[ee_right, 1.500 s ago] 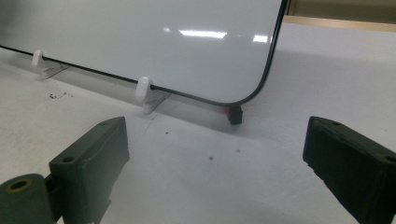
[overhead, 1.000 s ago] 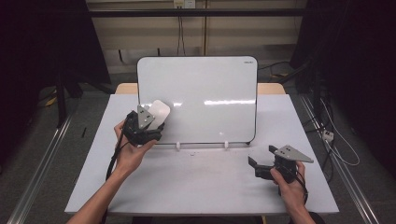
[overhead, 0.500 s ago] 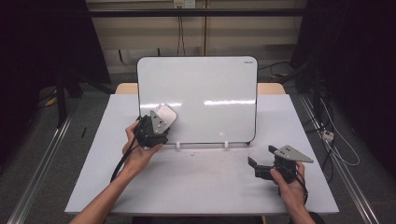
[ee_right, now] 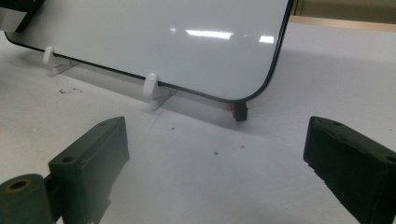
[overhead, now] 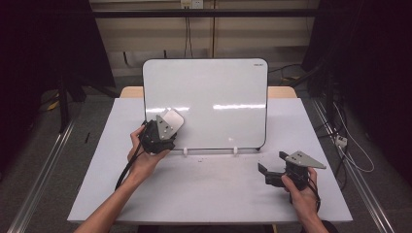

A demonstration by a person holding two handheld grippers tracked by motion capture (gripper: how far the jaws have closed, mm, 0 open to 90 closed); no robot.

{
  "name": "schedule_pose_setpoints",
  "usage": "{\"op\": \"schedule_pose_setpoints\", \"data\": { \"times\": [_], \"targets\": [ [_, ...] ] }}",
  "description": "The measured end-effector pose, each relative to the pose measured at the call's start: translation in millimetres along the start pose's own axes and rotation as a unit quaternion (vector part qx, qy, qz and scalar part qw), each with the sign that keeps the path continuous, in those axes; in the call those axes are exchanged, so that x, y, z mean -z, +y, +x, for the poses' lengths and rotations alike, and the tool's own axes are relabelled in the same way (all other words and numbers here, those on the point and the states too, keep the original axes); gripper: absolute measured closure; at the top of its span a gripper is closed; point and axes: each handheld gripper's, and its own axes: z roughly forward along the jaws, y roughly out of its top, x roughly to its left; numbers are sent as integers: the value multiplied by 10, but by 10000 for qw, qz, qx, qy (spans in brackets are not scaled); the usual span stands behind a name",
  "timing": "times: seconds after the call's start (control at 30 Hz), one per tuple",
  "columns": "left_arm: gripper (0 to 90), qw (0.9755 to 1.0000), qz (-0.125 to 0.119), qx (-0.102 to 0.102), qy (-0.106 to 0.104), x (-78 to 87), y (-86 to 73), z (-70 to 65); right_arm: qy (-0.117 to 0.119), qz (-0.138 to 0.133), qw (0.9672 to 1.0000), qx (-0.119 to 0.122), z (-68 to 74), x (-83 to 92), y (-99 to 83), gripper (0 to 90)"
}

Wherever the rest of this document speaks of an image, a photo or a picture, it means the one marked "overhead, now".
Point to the small black floor object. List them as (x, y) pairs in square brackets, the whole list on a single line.
[(86, 138)]

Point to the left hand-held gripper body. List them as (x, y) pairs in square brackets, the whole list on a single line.
[(162, 127)]

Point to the black metal stand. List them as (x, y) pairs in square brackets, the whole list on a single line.
[(63, 103)]

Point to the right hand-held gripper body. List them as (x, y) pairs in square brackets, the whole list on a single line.
[(302, 160)]

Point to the person's left hand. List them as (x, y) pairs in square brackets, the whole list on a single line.
[(142, 161)]

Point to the white whiteboard eraser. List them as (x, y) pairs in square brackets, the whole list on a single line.
[(175, 119)]

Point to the white whiteboard support clip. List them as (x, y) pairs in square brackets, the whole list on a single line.
[(185, 151), (235, 150)]

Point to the aluminium floor rail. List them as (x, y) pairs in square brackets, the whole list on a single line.
[(356, 181), (42, 178)]

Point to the white wall socket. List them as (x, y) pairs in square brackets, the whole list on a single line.
[(191, 3)]

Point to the white whiteboard with black rim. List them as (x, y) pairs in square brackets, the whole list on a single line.
[(220, 97)]

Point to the white power strip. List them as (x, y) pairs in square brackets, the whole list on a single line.
[(341, 141)]

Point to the black curtain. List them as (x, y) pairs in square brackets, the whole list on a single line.
[(372, 71), (42, 64)]

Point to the person's right hand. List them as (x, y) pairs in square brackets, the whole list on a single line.
[(302, 200)]

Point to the wooden table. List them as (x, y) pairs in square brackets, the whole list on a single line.
[(281, 92)]

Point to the black horizontal bar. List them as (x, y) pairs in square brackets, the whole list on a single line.
[(204, 13)]

